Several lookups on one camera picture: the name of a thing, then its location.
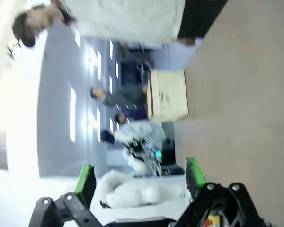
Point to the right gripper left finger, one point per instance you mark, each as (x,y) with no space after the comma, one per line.
(85,179)

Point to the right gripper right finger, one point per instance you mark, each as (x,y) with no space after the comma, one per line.
(194,175)

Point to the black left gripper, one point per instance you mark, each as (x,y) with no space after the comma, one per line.
(146,153)

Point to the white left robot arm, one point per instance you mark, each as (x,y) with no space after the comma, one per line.
(142,194)

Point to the cream plastic shopping basket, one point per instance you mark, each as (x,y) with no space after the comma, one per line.
(168,94)

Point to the person's left hand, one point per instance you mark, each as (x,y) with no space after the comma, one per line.
(187,41)

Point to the person in white clothes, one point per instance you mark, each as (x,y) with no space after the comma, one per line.
(139,132)

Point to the person in grey top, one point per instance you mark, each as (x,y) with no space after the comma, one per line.
(125,97)

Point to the person in cream jacket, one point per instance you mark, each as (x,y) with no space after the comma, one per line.
(123,19)

